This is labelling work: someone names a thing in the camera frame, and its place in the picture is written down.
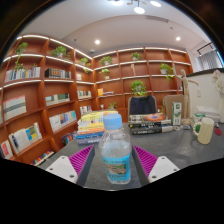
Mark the wooden artist mannequin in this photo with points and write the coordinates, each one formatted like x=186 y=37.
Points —
x=185 y=96

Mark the wooden shelf unit with books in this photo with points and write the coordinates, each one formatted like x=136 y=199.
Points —
x=33 y=93

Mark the stack of dark books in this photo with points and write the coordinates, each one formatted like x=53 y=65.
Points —
x=150 y=126

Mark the small green white box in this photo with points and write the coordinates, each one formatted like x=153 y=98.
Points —
x=197 y=116

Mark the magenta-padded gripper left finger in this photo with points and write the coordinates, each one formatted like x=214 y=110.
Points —
x=61 y=168

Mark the stack of colourful books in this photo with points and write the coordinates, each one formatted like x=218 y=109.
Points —
x=88 y=128

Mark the branched ceiling lamp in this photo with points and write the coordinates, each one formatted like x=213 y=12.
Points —
x=139 y=10

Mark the clear blue-capped water bottle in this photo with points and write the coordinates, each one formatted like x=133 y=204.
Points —
x=116 y=156

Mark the round recessed ceiling light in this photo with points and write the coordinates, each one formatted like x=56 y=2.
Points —
x=97 y=42
x=178 y=38

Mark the white vase with pink flowers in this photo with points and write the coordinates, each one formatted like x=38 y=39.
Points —
x=220 y=83

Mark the white wall socket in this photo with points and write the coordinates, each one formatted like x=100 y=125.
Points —
x=199 y=93

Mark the grey curtain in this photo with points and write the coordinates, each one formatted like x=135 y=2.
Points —
x=210 y=60

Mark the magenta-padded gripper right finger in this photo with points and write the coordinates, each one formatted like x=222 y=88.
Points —
x=163 y=166

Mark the tall white green carton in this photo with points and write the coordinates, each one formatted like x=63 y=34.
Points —
x=176 y=113

